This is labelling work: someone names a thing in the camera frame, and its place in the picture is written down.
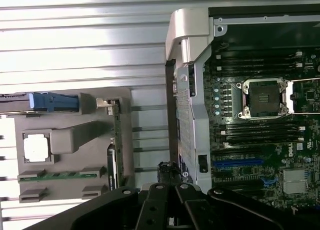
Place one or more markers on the silver chipset heat sink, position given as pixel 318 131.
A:
pixel 295 181

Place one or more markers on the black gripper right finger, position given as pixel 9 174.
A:
pixel 225 210

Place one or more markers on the CPU socket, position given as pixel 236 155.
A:
pixel 262 97

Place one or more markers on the blue expansion slot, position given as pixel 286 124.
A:
pixel 237 163

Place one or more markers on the black RAM slot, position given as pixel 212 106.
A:
pixel 260 128
pixel 260 138
pixel 255 68
pixel 255 57

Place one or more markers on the green RAM stick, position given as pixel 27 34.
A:
pixel 62 176

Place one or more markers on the metal socket cover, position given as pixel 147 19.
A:
pixel 291 95

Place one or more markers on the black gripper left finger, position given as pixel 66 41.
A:
pixel 105 207

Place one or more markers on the hard disk in blue carrier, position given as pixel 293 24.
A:
pixel 50 101

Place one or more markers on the grey parts rack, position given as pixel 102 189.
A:
pixel 70 165

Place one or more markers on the green motherboard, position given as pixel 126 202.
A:
pixel 312 130

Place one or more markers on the silver CPU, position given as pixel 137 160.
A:
pixel 35 147

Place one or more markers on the open black PC case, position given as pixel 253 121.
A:
pixel 197 120

